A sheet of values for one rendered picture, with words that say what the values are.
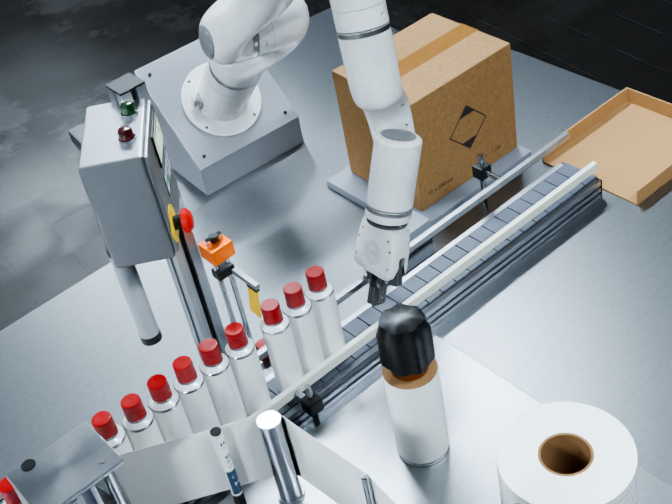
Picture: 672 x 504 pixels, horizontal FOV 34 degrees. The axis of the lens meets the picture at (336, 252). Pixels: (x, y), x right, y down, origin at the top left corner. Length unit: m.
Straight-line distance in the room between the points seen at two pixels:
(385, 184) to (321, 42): 1.24
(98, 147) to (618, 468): 0.87
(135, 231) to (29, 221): 2.59
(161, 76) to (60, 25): 2.98
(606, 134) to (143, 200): 1.28
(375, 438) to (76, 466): 0.53
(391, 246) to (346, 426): 0.32
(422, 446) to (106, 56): 3.63
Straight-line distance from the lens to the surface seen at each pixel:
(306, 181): 2.53
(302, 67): 2.97
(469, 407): 1.89
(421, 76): 2.28
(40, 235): 4.11
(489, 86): 2.35
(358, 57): 1.81
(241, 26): 2.15
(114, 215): 1.61
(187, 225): 1.64
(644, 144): 2.52
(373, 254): 1.96
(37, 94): 5.01
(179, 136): 2.54
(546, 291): 2.15
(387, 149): 1.86
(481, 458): 1.81
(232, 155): 2.55
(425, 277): 2.13
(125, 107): 1.64
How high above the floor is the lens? 2.29
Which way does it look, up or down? 39 degrees down
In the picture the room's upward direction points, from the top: 12 degrees counter-clockwise
